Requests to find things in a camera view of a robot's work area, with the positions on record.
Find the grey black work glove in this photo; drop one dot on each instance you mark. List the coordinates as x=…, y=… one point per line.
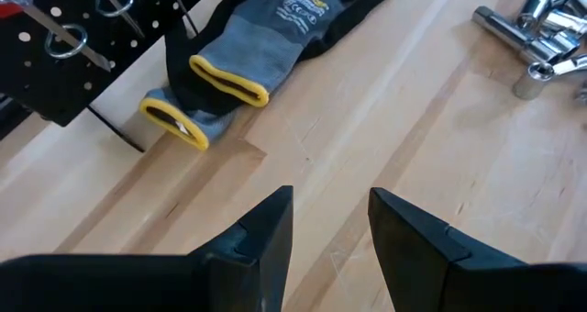
x=202, y=119
x=257, y=55

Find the black metal pegboard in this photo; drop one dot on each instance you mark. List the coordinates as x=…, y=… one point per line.
x=46, y=87

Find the silver ratchet wrench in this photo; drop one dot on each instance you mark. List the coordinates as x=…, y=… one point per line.
x=500, y=27

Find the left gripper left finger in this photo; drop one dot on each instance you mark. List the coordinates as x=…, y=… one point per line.
x=247, y=266

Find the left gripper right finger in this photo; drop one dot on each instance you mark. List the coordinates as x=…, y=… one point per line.
x=422, y=266

